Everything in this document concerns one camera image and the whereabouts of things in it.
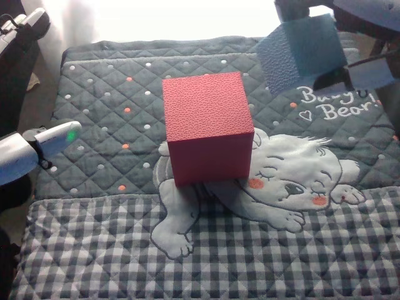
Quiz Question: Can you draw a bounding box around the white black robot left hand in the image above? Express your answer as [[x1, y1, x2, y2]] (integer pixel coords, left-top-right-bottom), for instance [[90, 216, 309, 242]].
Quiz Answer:
[[0, 121, 83, 188]]

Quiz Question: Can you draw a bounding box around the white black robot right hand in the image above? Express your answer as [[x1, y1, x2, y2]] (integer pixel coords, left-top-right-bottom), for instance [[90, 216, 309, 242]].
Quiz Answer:
[[274, 0, 400, 92]]

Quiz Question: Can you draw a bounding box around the blue foam block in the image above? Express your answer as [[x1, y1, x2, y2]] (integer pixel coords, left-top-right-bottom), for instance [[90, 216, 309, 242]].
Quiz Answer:
[[252, 14, 348, 96]]

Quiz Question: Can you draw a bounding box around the red cube box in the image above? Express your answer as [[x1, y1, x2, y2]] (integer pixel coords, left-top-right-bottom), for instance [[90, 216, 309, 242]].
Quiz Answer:
[[161, 71, 254, 188]]

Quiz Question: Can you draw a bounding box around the beige scrap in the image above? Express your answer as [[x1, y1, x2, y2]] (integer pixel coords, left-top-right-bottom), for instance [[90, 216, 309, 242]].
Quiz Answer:
[[26, 72, 42, 92]]

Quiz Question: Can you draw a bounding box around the grey quilt with printed bear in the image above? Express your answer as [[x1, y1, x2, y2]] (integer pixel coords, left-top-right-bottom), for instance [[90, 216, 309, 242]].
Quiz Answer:
[[12, 36, 400, 300]]

